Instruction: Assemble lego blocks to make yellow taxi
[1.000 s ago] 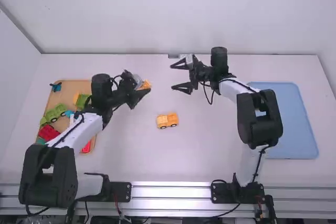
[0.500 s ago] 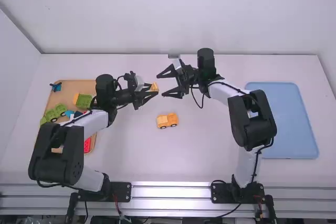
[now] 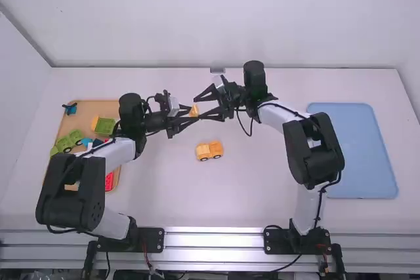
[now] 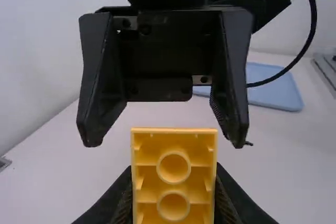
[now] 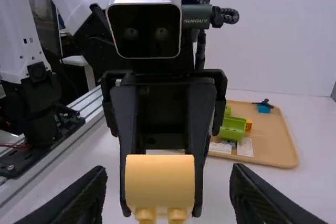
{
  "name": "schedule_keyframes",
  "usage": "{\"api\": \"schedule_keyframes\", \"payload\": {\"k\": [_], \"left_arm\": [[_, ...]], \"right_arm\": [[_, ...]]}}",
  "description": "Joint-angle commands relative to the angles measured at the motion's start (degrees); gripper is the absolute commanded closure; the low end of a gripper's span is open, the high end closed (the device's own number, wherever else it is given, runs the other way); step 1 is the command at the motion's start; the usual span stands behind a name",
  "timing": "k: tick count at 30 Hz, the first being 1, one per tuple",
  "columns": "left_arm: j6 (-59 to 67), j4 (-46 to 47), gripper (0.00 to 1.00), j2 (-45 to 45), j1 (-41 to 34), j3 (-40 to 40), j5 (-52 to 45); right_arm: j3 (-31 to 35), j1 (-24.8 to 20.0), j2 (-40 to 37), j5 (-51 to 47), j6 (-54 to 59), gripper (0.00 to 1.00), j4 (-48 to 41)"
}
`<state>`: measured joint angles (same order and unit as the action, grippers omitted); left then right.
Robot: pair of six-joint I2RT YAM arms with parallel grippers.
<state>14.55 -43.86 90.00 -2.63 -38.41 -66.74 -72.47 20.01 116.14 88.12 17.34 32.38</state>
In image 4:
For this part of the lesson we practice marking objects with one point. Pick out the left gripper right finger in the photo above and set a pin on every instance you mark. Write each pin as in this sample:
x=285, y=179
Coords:
x=236, y=203

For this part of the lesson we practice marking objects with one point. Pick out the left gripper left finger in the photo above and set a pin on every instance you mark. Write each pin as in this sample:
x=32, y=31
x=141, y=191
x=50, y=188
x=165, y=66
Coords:
x=113, y=205

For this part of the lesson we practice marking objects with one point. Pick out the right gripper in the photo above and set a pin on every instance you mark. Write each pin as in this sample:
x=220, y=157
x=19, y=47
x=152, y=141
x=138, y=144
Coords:
x=162, y=58

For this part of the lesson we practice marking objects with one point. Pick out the yellow toy brick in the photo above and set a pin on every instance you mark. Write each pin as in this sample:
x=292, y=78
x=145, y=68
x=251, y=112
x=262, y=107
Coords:
x=173, y=140

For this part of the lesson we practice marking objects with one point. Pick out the blue mat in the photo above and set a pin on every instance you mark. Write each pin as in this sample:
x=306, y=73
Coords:
x=275, y=90

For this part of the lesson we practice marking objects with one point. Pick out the silver rails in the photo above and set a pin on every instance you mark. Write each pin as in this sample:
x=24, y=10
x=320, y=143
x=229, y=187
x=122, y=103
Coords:
x=328, y=69

